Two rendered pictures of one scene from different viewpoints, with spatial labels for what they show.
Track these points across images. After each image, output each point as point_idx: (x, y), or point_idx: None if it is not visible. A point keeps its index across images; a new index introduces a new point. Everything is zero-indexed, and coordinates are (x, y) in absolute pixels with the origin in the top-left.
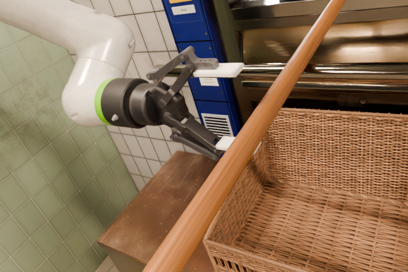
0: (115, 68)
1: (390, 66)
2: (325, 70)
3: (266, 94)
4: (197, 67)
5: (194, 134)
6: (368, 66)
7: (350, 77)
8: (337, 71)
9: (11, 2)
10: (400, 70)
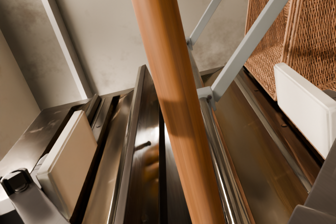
0: None
1: (212, 163)
2: (231, 213)
3: (166, 127)
4: (36, 184)
5: (332, 177)
6: (216, 178)
7: (233, 185)
8: (228, 199)
9: None
10: (213, 154)
